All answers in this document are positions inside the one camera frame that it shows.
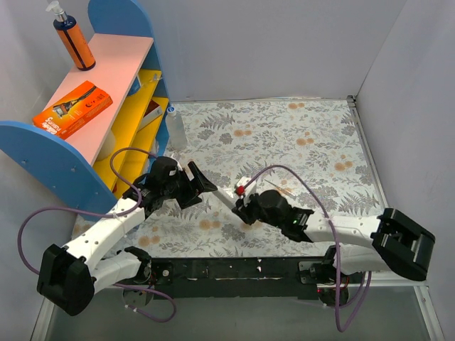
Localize white slim remote control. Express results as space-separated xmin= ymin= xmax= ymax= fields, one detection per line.
xmin=213 ymin=188 xmax=237 ymax=211

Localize metal tweezers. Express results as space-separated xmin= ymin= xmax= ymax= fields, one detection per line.
xmin=264 ymin=180 xmax=296 ymax=200

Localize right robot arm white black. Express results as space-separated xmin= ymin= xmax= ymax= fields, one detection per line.
xmin=232 ymin=188 xmax=435 ymax=283

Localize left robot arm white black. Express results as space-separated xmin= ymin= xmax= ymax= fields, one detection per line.
xmin=37 ymin=156 xmax=218 ymax=316

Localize clear plastic bottle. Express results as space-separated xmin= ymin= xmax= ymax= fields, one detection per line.
xmin=166 ymin=106 xmax=188 ymax=151

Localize white box on shelf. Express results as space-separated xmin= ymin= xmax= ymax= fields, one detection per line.
xmin=138 ymin=99 xmax=163 ymax=130

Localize white jar under shelf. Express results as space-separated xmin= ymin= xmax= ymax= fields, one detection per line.
xmin=96 ymin=130 xmax=116 ymax=161

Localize floral table mat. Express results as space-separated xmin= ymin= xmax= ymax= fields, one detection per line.
xmin=70 ymin=99 xmax=395 ymax=259

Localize blue pink yellow shelf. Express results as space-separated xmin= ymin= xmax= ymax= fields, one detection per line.
xmin=1 ymin=1 xmax=169 ymax=214

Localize orange razor box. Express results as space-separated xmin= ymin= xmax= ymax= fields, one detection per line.
xmin=32 ymin=81 xmax=112 ymax=140

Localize orange pump bottle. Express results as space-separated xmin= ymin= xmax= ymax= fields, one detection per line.
xmin=46 ymin=1 xmax=96 ymax=71

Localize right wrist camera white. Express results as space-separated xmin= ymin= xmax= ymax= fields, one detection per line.
xmin=234 ymin=176 xmax=257 ymax=199

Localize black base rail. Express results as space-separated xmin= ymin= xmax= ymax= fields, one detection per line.
xmin=109 ymin=256 xmax=356 ymax=306

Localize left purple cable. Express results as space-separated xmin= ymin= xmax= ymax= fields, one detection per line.
xmin=16 ymin=147 xmax=178 ymax=323

